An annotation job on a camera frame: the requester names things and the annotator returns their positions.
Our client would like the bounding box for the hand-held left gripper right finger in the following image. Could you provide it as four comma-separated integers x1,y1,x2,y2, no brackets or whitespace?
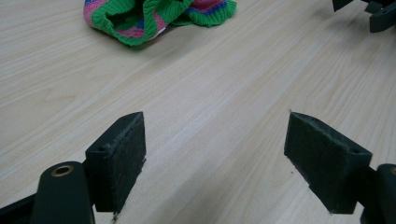
283,111,374,215

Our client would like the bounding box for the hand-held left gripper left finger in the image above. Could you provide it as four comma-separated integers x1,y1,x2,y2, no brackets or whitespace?
85,111,147,215

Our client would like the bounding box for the green pink striped knitted garment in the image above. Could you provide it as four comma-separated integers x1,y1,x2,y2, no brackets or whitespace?
82,0,238,48

